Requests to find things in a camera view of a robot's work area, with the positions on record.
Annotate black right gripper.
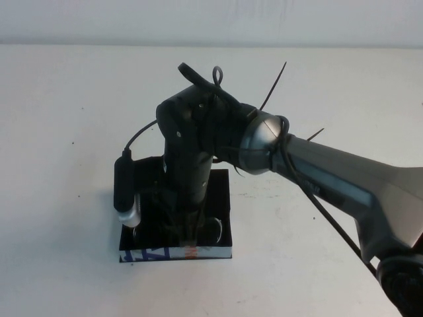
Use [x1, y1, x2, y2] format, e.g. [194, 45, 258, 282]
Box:
[160, 145, 216, 248]

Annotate black framed glasses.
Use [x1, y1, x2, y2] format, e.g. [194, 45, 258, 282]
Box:
[132, 216, 229, 244]

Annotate black printed glasses case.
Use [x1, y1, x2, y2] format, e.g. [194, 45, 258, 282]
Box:
[118, 157, 235, 264]

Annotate long black zip tie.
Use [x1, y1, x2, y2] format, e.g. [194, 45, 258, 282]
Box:
[258, 61, 288, 112]

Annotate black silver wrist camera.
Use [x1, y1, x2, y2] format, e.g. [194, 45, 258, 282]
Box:
[113, 150, 143, 229]

